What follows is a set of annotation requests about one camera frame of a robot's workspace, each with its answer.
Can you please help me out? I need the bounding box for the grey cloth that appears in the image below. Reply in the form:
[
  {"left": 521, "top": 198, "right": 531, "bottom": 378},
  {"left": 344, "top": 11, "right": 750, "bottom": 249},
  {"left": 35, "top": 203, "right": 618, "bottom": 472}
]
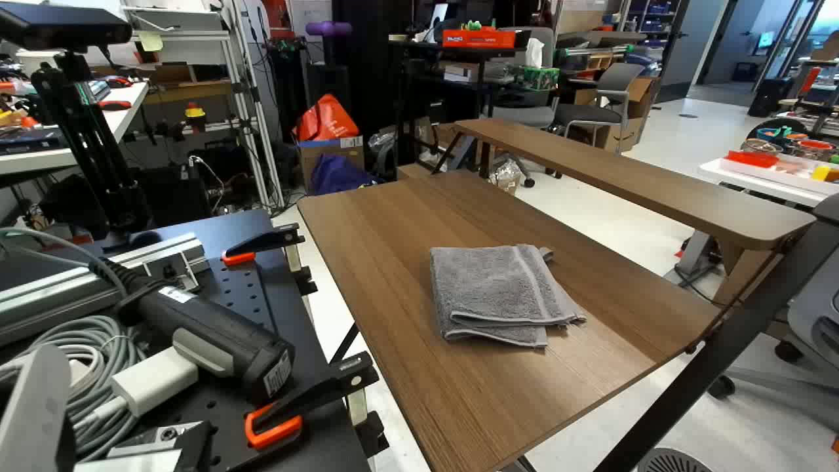
[{"left": 428, "top": 240, "right": 587, "bottom": 351}]

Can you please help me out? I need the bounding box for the blue bag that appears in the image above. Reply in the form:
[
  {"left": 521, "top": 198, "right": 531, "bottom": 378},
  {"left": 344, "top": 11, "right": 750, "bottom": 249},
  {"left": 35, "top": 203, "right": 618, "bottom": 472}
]
[{"left": 306, "top": 151, "right": 375, "bottom": 197}]

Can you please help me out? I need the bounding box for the clear plastic bag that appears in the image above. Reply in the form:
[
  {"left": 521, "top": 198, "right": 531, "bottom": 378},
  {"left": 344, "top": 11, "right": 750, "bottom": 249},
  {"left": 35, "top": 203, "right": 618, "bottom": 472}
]
[{"left": 487, "top": 155, "right": 531, "bottom": 191}]

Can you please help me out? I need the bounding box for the cardboard box white label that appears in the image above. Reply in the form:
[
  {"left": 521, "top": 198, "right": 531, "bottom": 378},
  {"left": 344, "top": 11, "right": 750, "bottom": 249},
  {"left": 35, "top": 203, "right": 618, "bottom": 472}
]
[{"left": 297, "top": 132, "right": 368, "bottom": 188}]

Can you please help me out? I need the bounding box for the orange bag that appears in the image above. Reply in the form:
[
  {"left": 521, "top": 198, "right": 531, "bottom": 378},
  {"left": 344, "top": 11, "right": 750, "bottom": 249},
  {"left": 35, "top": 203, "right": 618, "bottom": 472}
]
[{"left": 292, "top": 92, "right": 361, "bottom": 147}]

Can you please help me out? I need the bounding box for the green box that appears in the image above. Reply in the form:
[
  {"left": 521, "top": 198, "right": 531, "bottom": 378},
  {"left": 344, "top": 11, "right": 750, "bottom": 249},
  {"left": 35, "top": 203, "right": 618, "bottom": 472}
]
[{"left": 513, "top": 66, "right": 563, "bottom": 93}]

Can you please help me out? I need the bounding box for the orange storage box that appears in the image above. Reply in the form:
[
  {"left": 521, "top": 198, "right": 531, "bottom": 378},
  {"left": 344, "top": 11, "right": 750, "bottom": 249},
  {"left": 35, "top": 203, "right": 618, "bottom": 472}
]
[{"left": 437, "top": 25, "right": 518, "bottom": 51}]

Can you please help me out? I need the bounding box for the white metal shelving rack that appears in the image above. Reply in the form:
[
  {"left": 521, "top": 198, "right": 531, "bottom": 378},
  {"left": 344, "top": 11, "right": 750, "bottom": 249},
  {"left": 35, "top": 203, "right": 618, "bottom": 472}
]
[{"left": 120, "top": 0, "right": 288, "bottom": 212}]

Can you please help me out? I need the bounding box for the black cylindrical device white label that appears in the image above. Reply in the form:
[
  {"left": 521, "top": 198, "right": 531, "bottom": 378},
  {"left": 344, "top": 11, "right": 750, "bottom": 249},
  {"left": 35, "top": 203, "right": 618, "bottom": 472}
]
[{"left": 129, "top": 281, "right": 299, "bottom": 404}]

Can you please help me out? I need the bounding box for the grey chair with armrests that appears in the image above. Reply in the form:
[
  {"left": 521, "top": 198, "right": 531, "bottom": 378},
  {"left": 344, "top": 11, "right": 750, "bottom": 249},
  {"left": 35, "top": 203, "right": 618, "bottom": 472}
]
[{"left": 554, "top": 60, "right": 648, "bottom": 147}]

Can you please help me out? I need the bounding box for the long wooden raised shelf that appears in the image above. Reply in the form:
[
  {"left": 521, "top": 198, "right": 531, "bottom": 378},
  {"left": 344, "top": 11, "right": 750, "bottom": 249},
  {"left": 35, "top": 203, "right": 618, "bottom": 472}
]
[{"left": 450, "top": 115, "right": 819, "bottom": 253}]

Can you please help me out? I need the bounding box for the open cardboard box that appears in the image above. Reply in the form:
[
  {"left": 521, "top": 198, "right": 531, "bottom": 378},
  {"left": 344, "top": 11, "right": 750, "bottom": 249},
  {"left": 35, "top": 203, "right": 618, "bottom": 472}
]
[{"left": 601, "top": 72, "right": 664, "bottom": 151}]

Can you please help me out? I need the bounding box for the white power adapter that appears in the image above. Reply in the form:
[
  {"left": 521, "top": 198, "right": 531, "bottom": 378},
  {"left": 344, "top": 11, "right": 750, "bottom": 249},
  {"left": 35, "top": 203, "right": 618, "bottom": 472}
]
[{"left": 111, "top": 342, "right": 202, "bottom": 418}]

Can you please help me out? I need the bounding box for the round grey vent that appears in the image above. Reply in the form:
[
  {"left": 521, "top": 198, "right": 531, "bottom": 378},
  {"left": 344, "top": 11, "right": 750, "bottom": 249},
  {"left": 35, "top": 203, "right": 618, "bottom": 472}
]
[{"left": 634, "top": 446, "right": 714, "bottom": 472}]

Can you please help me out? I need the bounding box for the red flat plastic part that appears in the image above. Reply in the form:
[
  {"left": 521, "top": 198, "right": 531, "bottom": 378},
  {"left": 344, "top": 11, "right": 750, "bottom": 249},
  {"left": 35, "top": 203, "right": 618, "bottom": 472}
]
[{"left": 724, "top": 147, "right": 782, "bottom": 169}]

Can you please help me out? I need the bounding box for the black tripod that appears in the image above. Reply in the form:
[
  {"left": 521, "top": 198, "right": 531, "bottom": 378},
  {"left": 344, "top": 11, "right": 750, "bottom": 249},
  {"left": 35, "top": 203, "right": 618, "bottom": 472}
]
[{"left": 28, "top": 49, "right": 157, "bottom": 235}]

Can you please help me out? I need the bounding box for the white table with parts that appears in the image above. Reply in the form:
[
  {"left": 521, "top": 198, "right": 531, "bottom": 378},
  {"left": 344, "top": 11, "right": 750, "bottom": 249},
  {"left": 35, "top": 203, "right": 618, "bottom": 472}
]
[{"left": 698, "top": 143, "right": 839, "bottom": 209}]

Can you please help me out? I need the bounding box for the aluminium extrusion bar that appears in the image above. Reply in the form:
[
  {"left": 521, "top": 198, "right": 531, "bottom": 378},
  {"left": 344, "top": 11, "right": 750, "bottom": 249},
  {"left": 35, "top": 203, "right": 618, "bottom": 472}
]
[{"left": 0, "top": 230, "right": 213, "bottom": 349}]

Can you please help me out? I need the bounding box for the black waste bin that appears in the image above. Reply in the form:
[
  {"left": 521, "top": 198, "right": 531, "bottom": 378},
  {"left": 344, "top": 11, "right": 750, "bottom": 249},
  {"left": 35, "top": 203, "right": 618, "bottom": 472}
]
[{"left": 748, "top": 75, "right": 795, "bottom": 121}]

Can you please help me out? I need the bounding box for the white workbench with clutter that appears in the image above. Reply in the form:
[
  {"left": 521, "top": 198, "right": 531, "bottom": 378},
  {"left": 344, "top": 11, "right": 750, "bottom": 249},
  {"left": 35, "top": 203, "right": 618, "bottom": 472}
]
[{"left": 0, "top": 77, "right": 153, "bottom": 177}]

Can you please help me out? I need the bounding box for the grey office chair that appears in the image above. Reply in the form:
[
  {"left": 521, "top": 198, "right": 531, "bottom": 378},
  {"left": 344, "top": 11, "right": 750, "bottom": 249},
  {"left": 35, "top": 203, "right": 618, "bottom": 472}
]
[{"left": 677, "top": 227, "right": 839, "bottom": 401}]

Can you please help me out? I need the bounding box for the grey metal plate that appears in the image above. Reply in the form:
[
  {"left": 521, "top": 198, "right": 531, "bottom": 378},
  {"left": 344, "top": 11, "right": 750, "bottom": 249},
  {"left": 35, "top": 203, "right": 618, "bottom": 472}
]
[{"left": 0, "top": 342, "right": 74, "bottom": 472}]

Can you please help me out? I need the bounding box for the black clamp orange handle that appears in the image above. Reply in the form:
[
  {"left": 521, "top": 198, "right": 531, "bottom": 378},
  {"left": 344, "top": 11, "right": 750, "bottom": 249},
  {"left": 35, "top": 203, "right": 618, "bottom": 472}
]
[
  {"left": 221, "top": 223, "right": 306, "bottom": 269},
  {"left": 242, "top": 351, "right": 382, "bottom": 452}
]

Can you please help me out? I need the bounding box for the grey cable bundle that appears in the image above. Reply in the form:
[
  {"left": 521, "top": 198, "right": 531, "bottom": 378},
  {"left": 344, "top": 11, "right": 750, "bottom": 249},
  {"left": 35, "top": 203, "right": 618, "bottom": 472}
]
[{"left": 0, "top": 311, "right": 150, "bottom": 458}]

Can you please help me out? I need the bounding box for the black camera on tripod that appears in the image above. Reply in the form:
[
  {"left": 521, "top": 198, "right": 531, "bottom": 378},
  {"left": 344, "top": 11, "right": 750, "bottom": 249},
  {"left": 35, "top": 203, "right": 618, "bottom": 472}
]
[{"left": 0, "top": 0, "right": 134, "bottom": 51}]

